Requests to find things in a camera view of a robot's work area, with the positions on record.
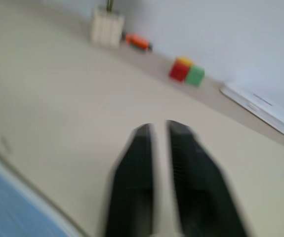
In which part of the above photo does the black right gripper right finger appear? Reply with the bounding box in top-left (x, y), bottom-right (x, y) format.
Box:
top-left (165, 119), bottom-right (249, 237)

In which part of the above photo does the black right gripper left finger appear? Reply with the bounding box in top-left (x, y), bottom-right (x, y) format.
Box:
top-left (105, 123), bottom-right (155, 237)

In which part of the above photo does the blue towel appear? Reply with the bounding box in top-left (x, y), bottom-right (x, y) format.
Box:
top-left (0, 155), bottom-right (70, 237)

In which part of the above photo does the white flat box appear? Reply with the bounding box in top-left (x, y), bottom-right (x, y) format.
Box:
top-left (219, 82), bottom-right (284, 137)

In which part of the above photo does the red yellow green cube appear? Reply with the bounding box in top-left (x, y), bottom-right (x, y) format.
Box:
top-left (168, 56), bottom-right (205, 87)

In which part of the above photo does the orange and black tool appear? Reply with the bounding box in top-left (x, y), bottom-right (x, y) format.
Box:
top-left (122, 32), bottom-right (154, 52)

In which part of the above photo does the white ribbed plant pot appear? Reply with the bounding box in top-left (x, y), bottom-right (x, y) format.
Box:
top-left (90, 7), bottom-right (125, 48)

